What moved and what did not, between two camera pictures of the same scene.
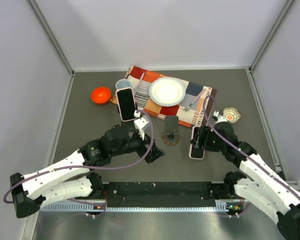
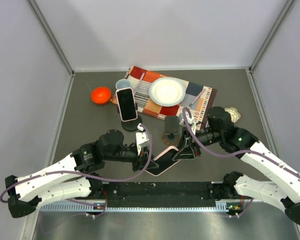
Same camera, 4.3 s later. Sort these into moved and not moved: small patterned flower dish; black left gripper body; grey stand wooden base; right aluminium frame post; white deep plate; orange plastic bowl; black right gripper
Moved: black left gripper body; black right gripper
Not moved: right aluminium frame post; small patterned flower dish; orange plastic bowl; grey stand wooden base; white deep plate
